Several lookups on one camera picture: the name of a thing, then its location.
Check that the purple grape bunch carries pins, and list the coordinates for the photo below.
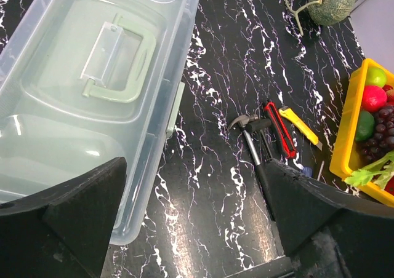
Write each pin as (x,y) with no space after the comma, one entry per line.
(381,141)

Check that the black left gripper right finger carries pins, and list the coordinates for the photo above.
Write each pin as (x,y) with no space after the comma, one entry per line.
(325,231)

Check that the black rubber mallet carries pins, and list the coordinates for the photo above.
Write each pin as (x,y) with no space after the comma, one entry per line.
(261,130)

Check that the blue handled screwdriver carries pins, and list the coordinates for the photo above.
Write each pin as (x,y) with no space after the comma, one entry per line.
(307,171)

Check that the clear and green toolbox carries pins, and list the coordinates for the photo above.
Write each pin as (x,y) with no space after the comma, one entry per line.
(84,81)

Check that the green netted melon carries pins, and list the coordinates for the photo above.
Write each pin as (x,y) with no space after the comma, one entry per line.
(323,12)

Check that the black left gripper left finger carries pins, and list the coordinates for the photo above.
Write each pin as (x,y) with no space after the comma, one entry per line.
(63,231)

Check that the yellow utility knife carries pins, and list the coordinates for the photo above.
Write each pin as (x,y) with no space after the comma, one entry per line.
(291,116)

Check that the yellow plastic bin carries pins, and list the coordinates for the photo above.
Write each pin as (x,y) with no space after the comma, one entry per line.
(345,158)

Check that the dark green lime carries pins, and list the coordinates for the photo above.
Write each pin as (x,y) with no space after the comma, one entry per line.
(365,126)

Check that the steel claw hammer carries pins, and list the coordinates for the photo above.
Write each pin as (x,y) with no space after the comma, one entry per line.
(259,166)

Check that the green lime fruit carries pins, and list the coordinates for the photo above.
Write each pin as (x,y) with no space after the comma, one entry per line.
(376,76)

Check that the red apple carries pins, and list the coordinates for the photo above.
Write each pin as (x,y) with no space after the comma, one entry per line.
(373,98)

